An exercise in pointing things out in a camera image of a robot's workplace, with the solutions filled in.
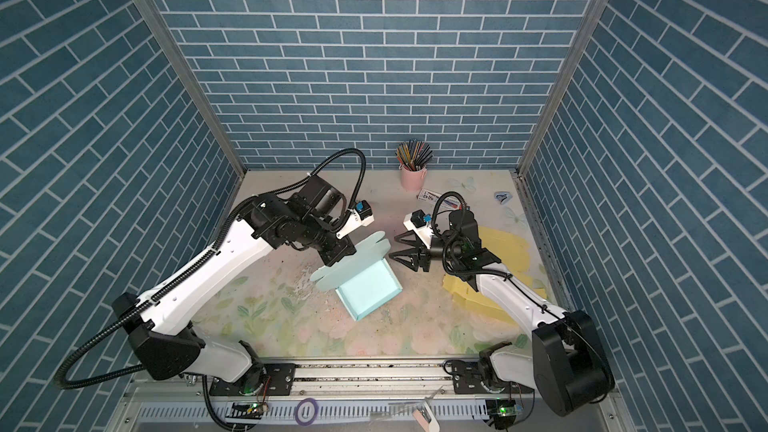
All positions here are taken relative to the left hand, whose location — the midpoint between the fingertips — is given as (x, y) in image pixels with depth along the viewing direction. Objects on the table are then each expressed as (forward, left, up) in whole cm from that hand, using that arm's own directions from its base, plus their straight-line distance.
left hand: (354, 250), depth 70 cm
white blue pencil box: (+36, -24, -23) cm, 49 cm away
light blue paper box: (0, -1, -16) cm, 16 cm away
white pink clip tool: (-30, -16, -22) cm, 41 cm away
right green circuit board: (-30, -35, -24) cm, 53 cm away
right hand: (+4, -9, -4) cm, 11 cm away
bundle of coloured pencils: (+48, -17, -13) cm, 52 cm away
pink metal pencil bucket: (+40, -17, -18) cm, 47 cm away
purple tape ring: (-29, +9, -24) cm, 39 cm away
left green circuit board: (-28, +26, -27) cm, 47 cm away
